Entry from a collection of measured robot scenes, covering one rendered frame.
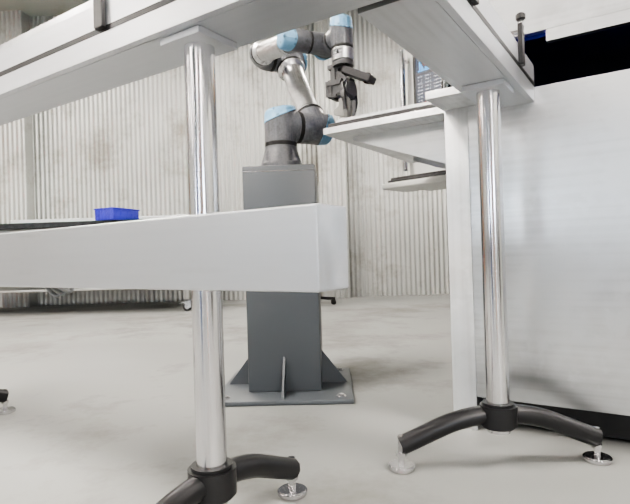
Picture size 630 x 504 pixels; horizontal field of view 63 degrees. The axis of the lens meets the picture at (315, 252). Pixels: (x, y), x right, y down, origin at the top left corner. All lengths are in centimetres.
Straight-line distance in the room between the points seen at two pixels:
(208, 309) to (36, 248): 48
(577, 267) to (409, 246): 446
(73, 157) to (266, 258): 582
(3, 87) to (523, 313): 130
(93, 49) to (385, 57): 523
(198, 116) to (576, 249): 93
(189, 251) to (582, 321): 95
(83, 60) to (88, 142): 538
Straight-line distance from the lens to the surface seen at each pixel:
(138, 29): 97
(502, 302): 121
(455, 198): 145
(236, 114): 601
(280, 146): 187
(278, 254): 73
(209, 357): 87
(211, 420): 89
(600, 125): 141
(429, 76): 270
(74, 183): 645
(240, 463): 97
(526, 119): 144
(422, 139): 162
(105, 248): 102
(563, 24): 149
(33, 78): 122
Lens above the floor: 48
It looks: level
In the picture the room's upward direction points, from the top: 2 degrees counter-clockwise
